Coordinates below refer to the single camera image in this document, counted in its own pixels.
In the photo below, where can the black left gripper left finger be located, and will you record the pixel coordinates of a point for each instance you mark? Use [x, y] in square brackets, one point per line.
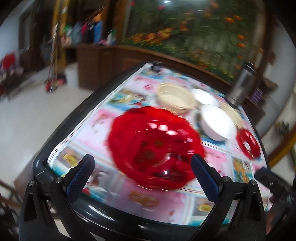
[66, 190]

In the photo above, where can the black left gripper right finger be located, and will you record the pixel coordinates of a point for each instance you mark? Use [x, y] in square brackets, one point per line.
[219, 190]

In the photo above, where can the small red scalloped plate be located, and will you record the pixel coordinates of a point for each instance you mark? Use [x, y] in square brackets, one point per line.
[248, 144]

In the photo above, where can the large white foam plate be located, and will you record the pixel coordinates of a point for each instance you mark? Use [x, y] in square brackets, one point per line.
[216, 123]

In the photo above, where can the beige plastic bowl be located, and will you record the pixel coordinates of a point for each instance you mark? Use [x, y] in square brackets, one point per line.
[175, 97]
[233, 114]

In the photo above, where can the large red scalloped plate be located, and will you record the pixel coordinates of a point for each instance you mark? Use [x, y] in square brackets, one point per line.
[154, 147]

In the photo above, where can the small white foam bowl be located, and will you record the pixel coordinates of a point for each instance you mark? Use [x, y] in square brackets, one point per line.
[204, 98]

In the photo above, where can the stainless steel thermos jug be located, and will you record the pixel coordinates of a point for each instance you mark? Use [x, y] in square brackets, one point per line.
[242, 86]

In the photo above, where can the red mop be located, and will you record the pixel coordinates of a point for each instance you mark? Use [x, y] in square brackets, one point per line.
[54, 79]

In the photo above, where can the small black round device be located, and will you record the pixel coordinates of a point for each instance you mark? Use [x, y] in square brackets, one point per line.
[156, 66]

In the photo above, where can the floral landscape wall painting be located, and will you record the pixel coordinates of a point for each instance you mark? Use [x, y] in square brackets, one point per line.
[217, 36]

